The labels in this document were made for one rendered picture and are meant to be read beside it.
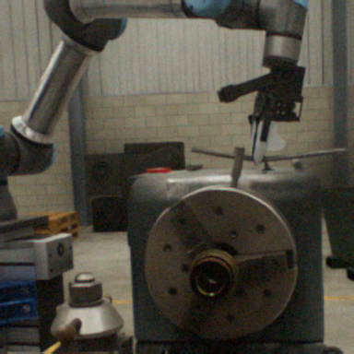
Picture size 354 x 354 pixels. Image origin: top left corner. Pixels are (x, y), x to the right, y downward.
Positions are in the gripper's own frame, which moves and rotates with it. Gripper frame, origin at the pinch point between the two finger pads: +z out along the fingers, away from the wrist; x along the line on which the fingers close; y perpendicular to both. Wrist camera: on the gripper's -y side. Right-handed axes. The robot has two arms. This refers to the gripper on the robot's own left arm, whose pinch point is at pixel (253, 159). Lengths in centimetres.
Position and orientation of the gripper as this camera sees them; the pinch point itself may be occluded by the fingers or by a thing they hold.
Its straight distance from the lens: 125.4
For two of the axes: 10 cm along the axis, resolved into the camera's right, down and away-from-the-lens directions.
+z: -1.5, 9.8, 1.5
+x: -2.1, -1.8, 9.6
